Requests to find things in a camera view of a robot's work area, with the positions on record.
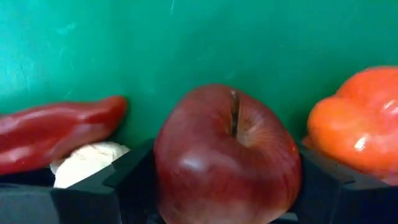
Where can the white garlic bulb with stem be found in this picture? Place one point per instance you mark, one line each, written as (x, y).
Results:
(84, 161)

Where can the green table mat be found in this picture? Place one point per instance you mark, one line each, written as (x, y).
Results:
(186, 46)

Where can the red apple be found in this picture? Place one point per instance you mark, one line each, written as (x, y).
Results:
(224, 174)

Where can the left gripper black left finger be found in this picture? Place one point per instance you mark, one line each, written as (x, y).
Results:
(93, 202)

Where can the red bell pepper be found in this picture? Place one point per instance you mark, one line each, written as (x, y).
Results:
(357, 124)

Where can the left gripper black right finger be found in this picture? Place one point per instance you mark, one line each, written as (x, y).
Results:
(342, 205)

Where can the dark red long pepper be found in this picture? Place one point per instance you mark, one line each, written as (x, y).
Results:
(46, 133)

